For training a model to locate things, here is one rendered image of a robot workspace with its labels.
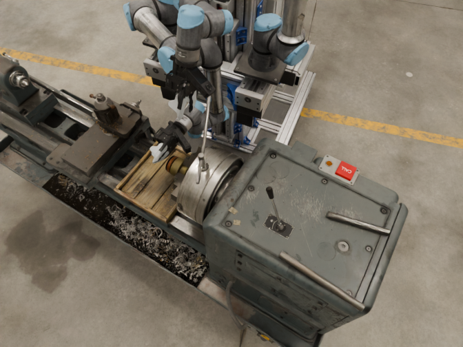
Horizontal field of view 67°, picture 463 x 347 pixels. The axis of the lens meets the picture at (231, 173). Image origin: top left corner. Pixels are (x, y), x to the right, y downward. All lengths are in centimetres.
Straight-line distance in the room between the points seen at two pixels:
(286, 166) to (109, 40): 293
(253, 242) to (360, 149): 202
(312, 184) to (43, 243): 203
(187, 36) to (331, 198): 70
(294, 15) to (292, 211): 73
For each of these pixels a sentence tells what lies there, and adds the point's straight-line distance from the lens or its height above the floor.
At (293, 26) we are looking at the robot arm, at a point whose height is 147.
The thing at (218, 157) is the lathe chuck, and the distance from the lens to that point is 131.
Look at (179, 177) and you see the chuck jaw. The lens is 142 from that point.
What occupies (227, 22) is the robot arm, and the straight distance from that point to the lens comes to 117.
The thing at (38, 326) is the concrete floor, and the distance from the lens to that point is 262.
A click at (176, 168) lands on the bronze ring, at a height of 111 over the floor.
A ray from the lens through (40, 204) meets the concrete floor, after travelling 292.
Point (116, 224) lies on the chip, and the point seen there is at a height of 54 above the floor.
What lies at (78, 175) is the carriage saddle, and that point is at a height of 92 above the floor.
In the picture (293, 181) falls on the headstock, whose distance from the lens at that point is 125.
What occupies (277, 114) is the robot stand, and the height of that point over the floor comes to 21.
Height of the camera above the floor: 233
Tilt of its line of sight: 59 degrees down
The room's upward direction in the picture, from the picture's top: 1 degrees clockwise
